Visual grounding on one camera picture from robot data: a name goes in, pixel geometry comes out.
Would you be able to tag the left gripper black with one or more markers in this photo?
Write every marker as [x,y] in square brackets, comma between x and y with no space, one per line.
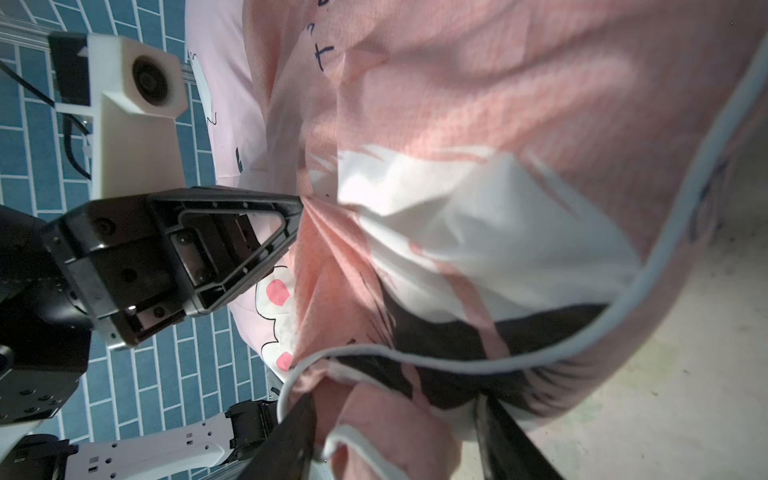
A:
[132,266]

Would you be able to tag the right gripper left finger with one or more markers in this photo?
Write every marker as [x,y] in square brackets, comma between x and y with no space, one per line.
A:
[288,451]

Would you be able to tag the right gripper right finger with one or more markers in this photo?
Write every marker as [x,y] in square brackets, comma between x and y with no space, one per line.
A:
[506,452]

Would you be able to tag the salmon pink feather pillow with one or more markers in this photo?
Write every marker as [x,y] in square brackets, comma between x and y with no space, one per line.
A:
[500,199]

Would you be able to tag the light pink bunny pillow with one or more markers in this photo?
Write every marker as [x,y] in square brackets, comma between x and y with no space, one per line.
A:
[265,314]

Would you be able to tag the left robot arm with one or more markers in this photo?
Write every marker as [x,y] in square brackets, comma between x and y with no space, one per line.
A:
[41,368]

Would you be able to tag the floral table mat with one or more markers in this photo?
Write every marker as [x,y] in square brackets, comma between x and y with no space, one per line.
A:
[692,403]

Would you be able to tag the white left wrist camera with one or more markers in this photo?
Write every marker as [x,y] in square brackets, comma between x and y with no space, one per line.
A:
[133,93]

